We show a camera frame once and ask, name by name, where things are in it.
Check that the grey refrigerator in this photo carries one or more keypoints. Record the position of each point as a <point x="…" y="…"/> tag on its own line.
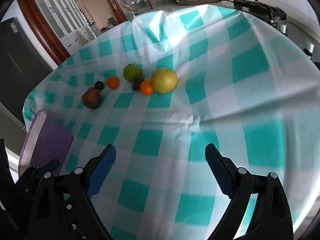
<point x="22" y="67"/>

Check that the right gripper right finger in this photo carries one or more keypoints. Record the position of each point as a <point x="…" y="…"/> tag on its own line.
<point x="271" y="218"/>

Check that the black device on counter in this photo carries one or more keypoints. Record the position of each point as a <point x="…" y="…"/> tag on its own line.
<point x="267" y="13"/>

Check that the orange tangerine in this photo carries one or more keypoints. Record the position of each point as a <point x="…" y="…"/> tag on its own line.
<point x="112" y="82"/>
<point x="146" y="87"/>

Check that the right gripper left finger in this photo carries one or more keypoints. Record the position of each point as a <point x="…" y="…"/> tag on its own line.
<point x="64" y="202"/>

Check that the red wooden door frame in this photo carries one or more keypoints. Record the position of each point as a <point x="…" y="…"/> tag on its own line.
<point x="43" y="31"/>

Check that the purple fabric storage box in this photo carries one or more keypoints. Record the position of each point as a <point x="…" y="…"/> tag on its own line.
<point x="46" y="140"/>

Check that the teal white checkered tablecloth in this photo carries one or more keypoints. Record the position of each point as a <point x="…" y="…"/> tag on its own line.
<point x="242" y="85"/>

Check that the white glass door cabinet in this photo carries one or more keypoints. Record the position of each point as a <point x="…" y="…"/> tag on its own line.
<point x="67" y="22"/>

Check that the yellow pear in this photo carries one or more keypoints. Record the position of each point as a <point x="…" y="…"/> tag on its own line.
<point x="164" y="80"/>

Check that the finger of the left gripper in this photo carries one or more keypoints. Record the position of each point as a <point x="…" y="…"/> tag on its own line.
<point x="52" y="167"/>

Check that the dark fruit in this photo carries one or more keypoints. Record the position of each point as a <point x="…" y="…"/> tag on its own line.
<point x="137" y="83"/>
<point x="99" y="85"/>

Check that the dark red pomegranate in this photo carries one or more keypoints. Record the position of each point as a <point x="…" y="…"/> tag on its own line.
<point x="91" y="98"/>

